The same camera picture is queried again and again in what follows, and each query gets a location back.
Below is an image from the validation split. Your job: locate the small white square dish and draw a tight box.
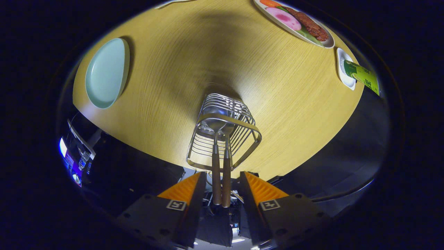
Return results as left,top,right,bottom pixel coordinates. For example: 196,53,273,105
336,48,357,91

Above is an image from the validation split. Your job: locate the brown meat piece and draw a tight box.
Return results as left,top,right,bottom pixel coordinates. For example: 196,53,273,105
283,5,329,42

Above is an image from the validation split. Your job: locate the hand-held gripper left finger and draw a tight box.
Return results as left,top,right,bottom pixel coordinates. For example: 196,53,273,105
116,171,207,249

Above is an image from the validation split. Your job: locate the white food plate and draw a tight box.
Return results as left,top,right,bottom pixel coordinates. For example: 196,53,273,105
253,0,335,49

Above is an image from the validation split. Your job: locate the blue lit electronic device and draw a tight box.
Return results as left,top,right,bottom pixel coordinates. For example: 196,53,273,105
58,137,84,188

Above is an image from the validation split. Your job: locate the pink ham slice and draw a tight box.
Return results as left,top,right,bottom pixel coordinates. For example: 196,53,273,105
265,7,302,31

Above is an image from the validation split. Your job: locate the pale teal oval plate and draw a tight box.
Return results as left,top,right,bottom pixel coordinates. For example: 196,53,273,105
85,37,130,109

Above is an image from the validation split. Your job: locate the wooden handled metal fork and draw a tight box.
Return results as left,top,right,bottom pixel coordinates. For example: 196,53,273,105
222,134,232,208

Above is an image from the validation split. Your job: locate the green lettuce leaf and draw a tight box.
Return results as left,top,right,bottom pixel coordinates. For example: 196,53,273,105
277,6,323,45

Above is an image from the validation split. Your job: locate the white metal stand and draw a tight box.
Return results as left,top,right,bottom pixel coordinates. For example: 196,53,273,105
68,120,103,170

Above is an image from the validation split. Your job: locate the metal wire cutlery basket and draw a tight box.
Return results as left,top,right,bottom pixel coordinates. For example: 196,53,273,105
186,93,262,172

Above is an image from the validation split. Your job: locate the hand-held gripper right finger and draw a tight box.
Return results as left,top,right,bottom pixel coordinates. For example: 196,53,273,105
239,171,332,248

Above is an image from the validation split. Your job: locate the white divided dish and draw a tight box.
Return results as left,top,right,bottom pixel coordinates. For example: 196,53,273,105
155,0,195,9

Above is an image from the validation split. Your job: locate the wooden handled metal spoon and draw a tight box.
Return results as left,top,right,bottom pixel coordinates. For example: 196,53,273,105
199,106,237,206

